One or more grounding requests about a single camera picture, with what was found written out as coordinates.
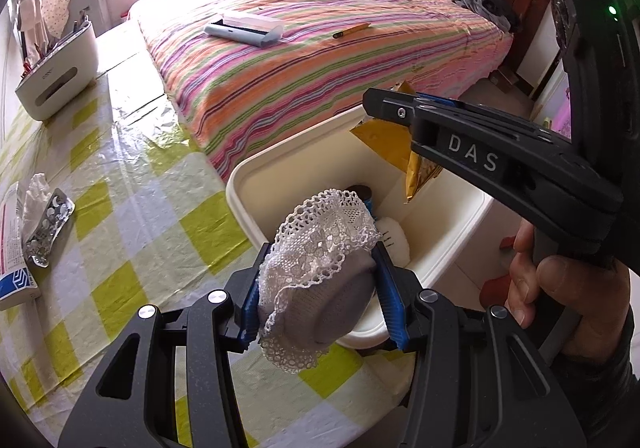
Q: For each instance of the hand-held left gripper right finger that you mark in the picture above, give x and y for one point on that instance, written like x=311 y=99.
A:
x=391 y=300

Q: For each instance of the striped bed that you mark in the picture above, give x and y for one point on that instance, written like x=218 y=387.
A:
x=300 y=78

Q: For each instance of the white plastic bin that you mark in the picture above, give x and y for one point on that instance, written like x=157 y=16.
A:
x=310 y=163

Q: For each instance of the blue grey pencil case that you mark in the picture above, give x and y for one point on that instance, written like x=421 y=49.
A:
x=245 y=30

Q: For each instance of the bunch of pens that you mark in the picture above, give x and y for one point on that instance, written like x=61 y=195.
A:
x=50 y=48

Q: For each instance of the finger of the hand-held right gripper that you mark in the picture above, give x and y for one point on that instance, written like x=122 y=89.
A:
x=445 y=102
x=470 y=153

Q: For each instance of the white blue medicine box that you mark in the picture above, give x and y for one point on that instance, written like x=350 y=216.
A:
x=15 y=278

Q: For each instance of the person's right hand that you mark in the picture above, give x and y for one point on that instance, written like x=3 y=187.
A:
x=575 y=288

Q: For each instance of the silver blister pack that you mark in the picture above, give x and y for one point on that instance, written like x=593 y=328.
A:
x=47 y=228

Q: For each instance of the gold foil wrapper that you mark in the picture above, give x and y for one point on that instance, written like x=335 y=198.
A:
x=385 y=138

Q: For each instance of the white lace covered pad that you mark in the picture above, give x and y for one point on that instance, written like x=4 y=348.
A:
x=310 y=248

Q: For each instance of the white plush toy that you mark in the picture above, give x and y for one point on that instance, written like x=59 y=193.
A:
x=395 y=233

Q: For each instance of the crumpled white tissue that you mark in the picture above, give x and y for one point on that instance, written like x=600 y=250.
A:
x=35 y=193

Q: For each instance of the green white checked tablecloth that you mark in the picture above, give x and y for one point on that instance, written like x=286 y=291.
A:
x=125 y=168

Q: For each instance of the white desk organizer box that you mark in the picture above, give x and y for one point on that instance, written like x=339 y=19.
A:
x=60 y=78

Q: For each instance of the beige curtain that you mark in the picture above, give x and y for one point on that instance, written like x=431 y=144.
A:
x=30 y=28

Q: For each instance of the grey cloth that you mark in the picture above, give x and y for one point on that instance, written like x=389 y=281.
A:
x=470 y=0

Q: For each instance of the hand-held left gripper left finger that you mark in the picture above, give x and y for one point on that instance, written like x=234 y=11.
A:
x=248 y=315

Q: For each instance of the dark blue bottle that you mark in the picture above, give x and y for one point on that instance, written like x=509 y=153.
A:
x=360 y=193

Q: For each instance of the yellow pencil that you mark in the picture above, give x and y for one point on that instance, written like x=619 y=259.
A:
x=350 y=30

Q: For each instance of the dotted white cloth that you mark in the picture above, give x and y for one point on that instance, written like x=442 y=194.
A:
x=57 y=3

